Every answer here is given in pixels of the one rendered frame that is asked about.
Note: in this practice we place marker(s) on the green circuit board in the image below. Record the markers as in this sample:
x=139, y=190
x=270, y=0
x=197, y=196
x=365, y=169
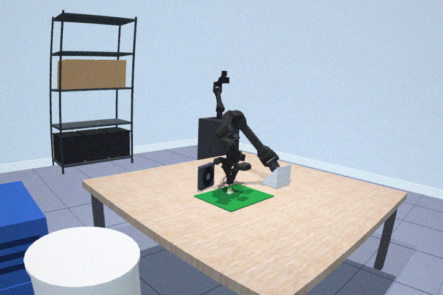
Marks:
x=231, y=199

